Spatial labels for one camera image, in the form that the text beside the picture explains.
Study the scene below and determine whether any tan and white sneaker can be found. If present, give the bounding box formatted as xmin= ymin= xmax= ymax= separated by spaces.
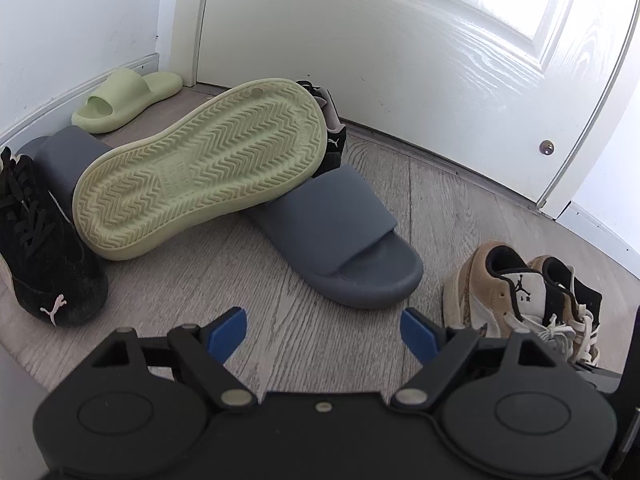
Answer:
xmin=442 ymin=241 xmax=576 ymax=356
xmin=527 ymin=255 xmax=603 ymax=366

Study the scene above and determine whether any black suede sneaker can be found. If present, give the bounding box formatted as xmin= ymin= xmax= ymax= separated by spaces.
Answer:
xmin=0 ymin=146 xmax=110 ymax=328
xmin=295 ymin=80 xmax=348 ymax=178

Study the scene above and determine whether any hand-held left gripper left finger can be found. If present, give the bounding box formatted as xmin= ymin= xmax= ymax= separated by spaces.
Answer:
xmin=87 ymin=306 xmax=261 ymax=414

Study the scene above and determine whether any white baseboard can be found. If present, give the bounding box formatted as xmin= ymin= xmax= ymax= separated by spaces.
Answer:
xmin=0 ymin=52 xmax=162 ymax=147
xmin=552 ymin=200 xmax=640 ymax=266

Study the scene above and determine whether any white door frame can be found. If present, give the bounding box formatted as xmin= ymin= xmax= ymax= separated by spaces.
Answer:
xmin=167 ymin=0 xmax=211 ymax=88

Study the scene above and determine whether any pale green slide sandal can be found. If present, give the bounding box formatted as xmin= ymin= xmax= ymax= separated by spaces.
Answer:
xmin=71 ymin=69 xmax=183 ymax=135
xmin=72 ymin=78 xmax=328 ymax=262

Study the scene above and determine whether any white panelled door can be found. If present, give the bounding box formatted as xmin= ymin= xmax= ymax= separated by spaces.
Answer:
xmin=192 ymin=0 xmax=640 ymax=221

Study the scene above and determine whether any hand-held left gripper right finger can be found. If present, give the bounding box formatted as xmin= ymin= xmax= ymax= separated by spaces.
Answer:
xmin=390 ymin=306 xmax=558 ymax=411

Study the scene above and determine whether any grey slide sandal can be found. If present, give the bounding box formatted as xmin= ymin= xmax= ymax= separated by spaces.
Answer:
xmin=242 ymin=164 xmax=425 ymax=308
xmin=16 ymin=126 xmax=117 ymax=211

